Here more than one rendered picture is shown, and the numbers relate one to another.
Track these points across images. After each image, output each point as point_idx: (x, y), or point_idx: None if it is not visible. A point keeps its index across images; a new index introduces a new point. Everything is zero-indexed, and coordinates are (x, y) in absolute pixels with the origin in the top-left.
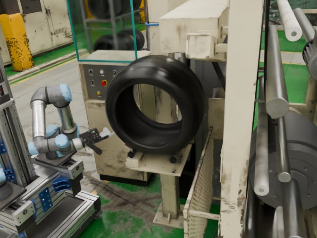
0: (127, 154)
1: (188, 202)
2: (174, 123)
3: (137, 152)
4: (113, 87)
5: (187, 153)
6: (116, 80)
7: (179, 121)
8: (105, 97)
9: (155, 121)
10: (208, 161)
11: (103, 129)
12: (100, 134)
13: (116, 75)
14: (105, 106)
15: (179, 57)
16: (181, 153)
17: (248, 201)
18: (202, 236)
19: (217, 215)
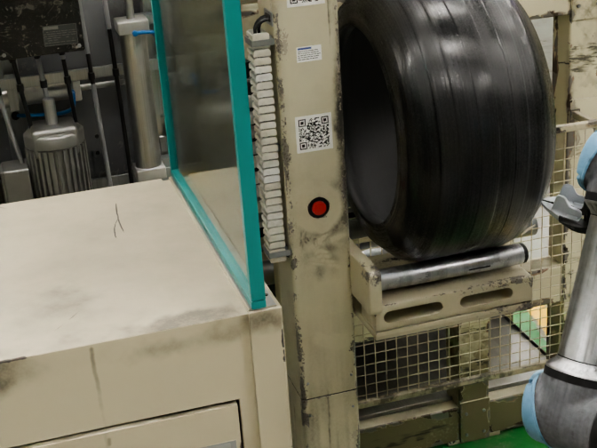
0: (528, 256)
1: (593, 119)
2: (359, 198)
3: (481, 273)
4: (540, 44)
5: (370, 258)
6: (529, 25)
7: (354, 185)
8: (545, 98)
9: (376, 223)
10: (359, 243)
11: (567, 200)
12: (580, 212)
13: (520, 18)
14: (552, 121)
15: (75, 126)
16: (378, 262)
17: (380, 249)
18: (458, 364)
19: (576, 112)
